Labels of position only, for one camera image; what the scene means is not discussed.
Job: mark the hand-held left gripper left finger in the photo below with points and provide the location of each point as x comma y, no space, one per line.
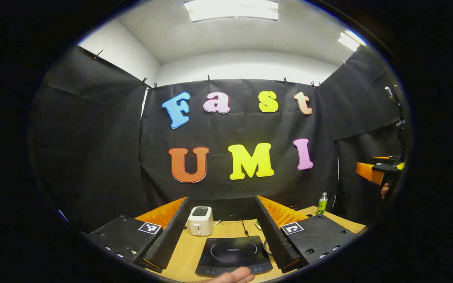
171,236

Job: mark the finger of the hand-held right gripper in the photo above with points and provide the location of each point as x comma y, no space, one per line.
368,172

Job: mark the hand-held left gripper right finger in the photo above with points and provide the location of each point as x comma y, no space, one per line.
275,236

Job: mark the black induction cooktop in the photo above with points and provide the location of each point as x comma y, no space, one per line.
230,251

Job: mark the plate with bread slice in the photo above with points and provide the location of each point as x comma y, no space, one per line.
258,225

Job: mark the white toaster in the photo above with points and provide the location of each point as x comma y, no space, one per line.
201,222

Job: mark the green drink bottle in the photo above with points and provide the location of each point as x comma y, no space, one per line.
321,205

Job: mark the dark metal stand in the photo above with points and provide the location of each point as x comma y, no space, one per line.
397,106

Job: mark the blue white printed sheet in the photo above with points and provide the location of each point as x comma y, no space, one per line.
62,215

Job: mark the black backdrop cloth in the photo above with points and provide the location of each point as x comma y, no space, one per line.
242,129

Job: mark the small ceiling light panel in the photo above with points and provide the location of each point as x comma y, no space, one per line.
350,40

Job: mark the row of black cloth clips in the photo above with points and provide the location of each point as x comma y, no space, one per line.
208,78

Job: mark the large ceiling light panel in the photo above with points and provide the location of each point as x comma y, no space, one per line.
230,10

